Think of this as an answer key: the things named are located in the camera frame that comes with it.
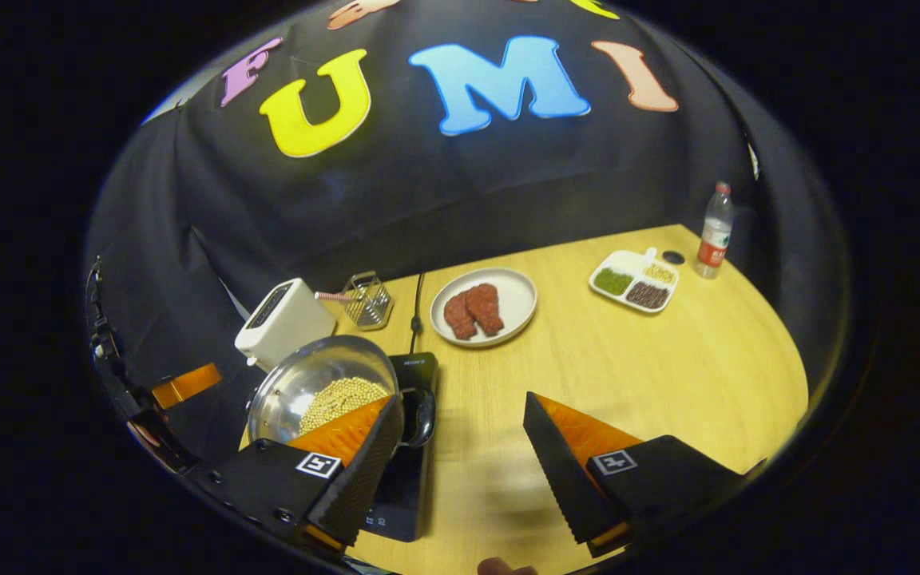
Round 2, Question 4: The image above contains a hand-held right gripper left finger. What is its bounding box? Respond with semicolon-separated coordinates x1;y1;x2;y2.
188;395;406;552

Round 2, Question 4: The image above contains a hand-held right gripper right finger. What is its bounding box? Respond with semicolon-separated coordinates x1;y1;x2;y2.
522;391;748;560

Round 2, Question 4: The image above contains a black induction cooktop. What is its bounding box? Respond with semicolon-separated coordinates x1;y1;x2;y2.
360;352;440;543

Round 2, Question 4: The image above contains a stainless steel pot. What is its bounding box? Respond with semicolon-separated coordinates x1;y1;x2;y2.
246;335;437;450

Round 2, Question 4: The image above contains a soybeans heap in pot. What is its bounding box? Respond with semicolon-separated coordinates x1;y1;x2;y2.
299;376;391;436

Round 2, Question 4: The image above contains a white toaster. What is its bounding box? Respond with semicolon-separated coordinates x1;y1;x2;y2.
235;278;337;373

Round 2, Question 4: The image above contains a white round plate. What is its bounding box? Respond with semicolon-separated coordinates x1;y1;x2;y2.
430;268;538;348

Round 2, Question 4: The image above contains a brown meat piece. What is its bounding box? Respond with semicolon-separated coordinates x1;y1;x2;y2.
443;291;478;341
466;283;505;337

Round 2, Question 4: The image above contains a dark red beans portion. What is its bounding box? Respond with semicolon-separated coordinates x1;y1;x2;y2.
626;281;670;310

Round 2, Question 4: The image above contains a white divided tray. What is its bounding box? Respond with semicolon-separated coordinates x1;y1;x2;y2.
589;248;680;315

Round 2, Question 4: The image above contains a clear water bottle red label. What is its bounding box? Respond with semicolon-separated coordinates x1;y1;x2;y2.
696;181;736;280

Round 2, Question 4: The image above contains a black backdrop cloth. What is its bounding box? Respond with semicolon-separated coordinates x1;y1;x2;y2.
85;0;844;464

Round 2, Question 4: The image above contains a black power cable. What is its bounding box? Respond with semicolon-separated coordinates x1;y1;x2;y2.
410;272;426;356

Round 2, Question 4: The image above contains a metal wire basket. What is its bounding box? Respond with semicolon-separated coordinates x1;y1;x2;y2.
342;272;395;331

